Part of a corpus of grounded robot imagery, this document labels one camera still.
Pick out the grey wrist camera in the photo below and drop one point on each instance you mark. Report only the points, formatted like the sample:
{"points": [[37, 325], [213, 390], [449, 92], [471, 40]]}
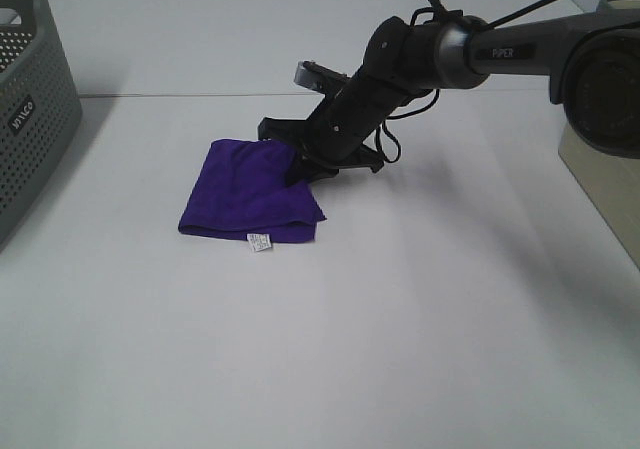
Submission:
{"points": [[318, 78]]}

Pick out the grey perforated plastic basket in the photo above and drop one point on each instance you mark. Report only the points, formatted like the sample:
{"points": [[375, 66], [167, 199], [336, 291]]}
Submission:
{"points": [[40, 107]]}

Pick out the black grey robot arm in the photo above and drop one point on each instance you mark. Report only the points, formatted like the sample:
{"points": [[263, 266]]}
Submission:
{"points": [[452, 51]]}

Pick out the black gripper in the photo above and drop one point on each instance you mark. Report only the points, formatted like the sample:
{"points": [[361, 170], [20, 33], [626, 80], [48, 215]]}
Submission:
{"points": [[331, 138]]}

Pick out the purple microfiber towel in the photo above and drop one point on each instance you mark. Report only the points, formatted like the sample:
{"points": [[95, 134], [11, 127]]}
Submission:
{"points": [[241, 190]]}

